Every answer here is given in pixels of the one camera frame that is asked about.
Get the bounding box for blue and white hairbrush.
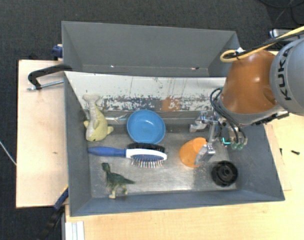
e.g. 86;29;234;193
87;142;169;170

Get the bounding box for orange cup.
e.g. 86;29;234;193
178;136;209;169

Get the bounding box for green toy dinosaur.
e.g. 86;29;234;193
101;162;137;200

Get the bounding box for yellow plush whale toy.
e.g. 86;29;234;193
82;93;115;143

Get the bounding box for blue bowl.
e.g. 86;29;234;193
126;109;167;145

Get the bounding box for pale wood board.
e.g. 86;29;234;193
15;59;69;209

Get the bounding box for black round wheel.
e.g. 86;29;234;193
210;159;239;188

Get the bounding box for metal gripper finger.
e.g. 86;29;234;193
189;110;209;134
193;143;217;167

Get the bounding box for grey metal bin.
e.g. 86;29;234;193
61;20;286;218

